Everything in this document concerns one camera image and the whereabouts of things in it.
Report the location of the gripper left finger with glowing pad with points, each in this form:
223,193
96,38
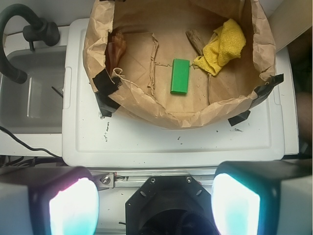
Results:
48,201

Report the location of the brown paper bag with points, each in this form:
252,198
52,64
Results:
154,31

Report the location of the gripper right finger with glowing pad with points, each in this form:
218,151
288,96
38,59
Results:
263,198

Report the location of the aluminium frame rail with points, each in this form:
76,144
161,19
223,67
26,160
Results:
106,178

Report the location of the grey sink basin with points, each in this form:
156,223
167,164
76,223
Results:
34,107

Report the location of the black tape strip left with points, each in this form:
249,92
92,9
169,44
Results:
106,86

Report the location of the black octagonal mount plate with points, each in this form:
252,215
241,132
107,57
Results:
170,205

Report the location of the green rectangular block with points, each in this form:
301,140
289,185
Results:
180,76

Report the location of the black faucet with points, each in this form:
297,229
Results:
38,29

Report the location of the white plastic bin lid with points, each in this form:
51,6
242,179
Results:
122,142

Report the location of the black tape strip right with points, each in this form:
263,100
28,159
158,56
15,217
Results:
264,91

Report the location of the black tape strip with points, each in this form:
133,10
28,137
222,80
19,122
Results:
264,91
106,86

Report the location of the black tape piece lower right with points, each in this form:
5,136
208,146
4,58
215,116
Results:
239,118

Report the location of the brown wooden stick piece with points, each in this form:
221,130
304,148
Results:
195,40

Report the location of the yellow knitted cloth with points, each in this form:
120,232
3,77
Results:
227,45

